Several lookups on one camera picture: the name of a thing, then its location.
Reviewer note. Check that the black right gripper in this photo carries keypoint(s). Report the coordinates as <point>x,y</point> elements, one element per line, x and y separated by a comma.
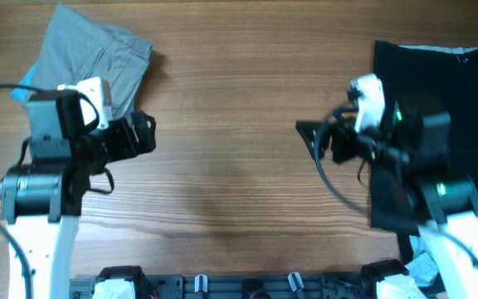
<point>344,131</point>

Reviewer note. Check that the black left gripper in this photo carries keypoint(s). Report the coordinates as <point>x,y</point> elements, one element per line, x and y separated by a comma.
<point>145,134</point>

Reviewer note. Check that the black shorts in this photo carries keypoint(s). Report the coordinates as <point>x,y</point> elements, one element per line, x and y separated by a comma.
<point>449,74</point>

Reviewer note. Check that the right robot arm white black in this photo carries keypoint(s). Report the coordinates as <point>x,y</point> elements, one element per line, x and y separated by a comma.
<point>413,188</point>

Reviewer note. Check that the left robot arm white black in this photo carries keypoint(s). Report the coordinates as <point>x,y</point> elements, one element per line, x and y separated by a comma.
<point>42,200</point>

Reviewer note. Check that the folded grey shorts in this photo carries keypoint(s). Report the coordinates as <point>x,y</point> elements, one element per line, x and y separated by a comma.
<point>76,48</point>

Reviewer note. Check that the folded light blue cloth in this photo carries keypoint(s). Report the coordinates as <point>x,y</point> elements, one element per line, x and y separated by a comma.
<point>20,95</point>

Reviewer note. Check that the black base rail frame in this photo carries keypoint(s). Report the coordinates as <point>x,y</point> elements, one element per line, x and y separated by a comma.
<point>130,282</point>

